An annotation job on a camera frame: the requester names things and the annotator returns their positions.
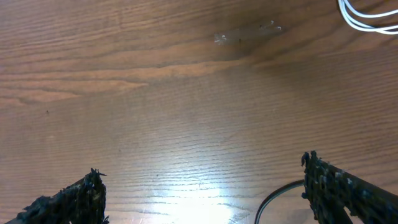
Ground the black USB-A cable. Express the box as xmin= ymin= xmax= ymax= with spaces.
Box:
xmin=254 ymin=179 xmax=305 ymax=224

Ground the white charging cable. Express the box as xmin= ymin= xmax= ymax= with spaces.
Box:
xmin=337 ymin=0 xmax=398 ymax=35

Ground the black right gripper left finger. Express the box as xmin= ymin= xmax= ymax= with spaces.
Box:
xmin=6 ymin=169 xmax=109 ymax=224

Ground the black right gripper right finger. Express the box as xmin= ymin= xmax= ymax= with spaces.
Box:
xmin=301 ymin=151 xmax=397 ymax=224

